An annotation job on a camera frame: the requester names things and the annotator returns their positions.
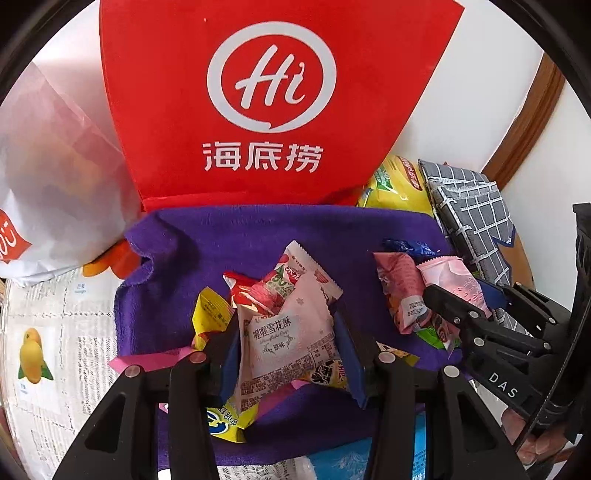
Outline brown wooden door frame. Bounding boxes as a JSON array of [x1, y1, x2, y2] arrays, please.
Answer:
[[480, 53, 566, 185]]

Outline green snack packet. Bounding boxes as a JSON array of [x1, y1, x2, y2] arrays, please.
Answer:
[[413, 323, 462, 356]]

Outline light pink snack packet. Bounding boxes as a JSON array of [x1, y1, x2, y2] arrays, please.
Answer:
[[416, 256, 492, 324]]

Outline pink yellow chip bag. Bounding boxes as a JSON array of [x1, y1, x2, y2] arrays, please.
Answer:
[[111, 346, 259, 444]]

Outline purple towel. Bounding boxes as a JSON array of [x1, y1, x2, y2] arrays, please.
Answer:
[[113, 203, 465, 472]]

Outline yellow orange snack packet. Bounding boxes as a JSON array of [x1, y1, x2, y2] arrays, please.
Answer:
[[191, 286, 236, 352]]

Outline white pink nougat packet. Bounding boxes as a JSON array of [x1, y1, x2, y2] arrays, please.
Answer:
[[233, 295, 345, 411]]

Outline blue candy packet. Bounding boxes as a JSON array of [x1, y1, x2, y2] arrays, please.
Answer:
[[383, 237, 441, 259]]

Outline red paper bag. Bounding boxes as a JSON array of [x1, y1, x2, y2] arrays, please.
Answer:
[[99, 0, 465, 213]]

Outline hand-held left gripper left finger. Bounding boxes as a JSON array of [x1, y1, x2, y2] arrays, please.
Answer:
[[53, 318, 245, 480]]

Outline red white strawberry packet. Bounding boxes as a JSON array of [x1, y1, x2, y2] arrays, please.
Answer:
[[224, 242, 345, 319]]

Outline yellow black snack packet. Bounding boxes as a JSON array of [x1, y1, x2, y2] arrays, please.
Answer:
[[295, 342, 419, 393]]

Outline person's right hand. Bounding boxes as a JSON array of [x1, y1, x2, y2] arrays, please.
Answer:
[[502, 407, 578, 467]]

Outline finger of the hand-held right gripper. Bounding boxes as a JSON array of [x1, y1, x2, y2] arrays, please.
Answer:
[[478, 279, 571, 342], [424, 284, 552, 356]]

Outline pink printed snack packet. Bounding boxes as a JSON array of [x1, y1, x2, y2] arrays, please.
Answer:
[[373, 251, 435, 335]]

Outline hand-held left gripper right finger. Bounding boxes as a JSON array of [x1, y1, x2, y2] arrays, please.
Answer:
[[333, 311, 529, 480]]

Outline large yellow green snack bag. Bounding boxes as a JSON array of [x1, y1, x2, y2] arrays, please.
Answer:
[[357, 154, 437, 217]]

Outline fruit printed tablecloth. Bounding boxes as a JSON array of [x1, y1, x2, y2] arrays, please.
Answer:
[[0, 240, 324, 480]]

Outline blue tissue pack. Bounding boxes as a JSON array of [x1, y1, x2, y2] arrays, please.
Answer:
[[305, 408, 428, 480]]

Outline grey checked folded cloth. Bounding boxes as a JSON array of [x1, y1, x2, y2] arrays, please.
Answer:
[[418, 159, 532, 335]]

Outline white plastic shopping bag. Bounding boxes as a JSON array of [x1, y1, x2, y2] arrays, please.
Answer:
[[0, 60, 144, 284]]

